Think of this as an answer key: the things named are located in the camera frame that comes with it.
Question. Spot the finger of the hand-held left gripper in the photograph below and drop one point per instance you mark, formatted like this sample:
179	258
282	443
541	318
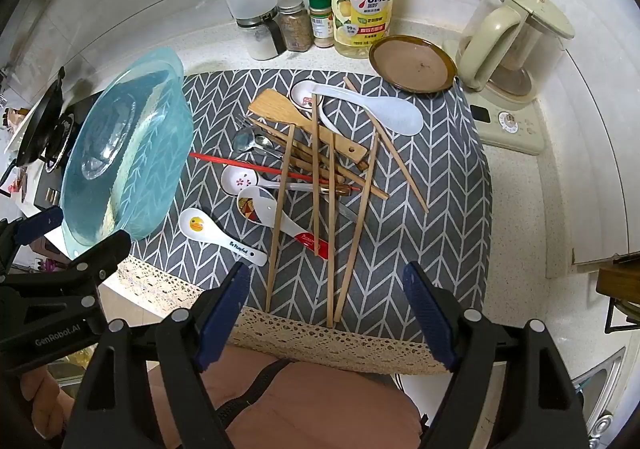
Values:
95	256
37	225

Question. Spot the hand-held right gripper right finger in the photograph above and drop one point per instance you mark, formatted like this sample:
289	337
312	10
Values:
430	314

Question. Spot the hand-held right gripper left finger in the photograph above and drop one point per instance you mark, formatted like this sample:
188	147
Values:
225	314

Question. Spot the white duck-print ceramic spoon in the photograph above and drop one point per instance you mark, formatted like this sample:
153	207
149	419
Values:
195	224

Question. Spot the translucent blue plastic basin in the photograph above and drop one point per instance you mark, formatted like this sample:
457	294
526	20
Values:
125	154

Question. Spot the white flower-print ceramic spoon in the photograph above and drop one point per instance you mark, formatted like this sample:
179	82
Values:
237	177

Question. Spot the white plastic rice paddle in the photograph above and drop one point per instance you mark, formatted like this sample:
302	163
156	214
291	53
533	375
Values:
390	114

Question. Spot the wooden spatula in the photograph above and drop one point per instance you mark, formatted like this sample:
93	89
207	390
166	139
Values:
272	104

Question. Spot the white red-print ceramic spoon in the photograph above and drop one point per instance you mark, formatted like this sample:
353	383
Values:
302	96

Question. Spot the person's left hand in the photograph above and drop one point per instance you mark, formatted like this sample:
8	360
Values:
42	396

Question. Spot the grey chevron lace-trimmed mat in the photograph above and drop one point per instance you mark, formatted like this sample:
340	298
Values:
425	229

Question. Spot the black pan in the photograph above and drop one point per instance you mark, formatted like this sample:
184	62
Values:
42	114

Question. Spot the dark brown chopstick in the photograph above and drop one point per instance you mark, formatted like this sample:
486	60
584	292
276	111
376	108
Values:
295	154
370	189

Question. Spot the red chopstick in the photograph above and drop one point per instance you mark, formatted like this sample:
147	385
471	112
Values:
220	160

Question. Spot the metal spoon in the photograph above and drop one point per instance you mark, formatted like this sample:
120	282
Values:
243	139
264	141

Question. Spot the stainless steel item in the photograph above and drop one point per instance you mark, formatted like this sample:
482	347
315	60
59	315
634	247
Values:
600	389

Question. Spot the wooden board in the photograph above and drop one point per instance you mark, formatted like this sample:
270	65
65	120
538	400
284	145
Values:
622	284

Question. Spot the cream kettle base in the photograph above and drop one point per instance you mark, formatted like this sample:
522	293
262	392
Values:
510	129

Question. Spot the brown ceramic plate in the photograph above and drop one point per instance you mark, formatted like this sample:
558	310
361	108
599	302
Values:
412	64

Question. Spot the silver-capped spice jar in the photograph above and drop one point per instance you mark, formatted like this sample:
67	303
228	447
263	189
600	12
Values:
295	29

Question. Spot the green-capped spice jar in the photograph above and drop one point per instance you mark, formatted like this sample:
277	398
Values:
321	24

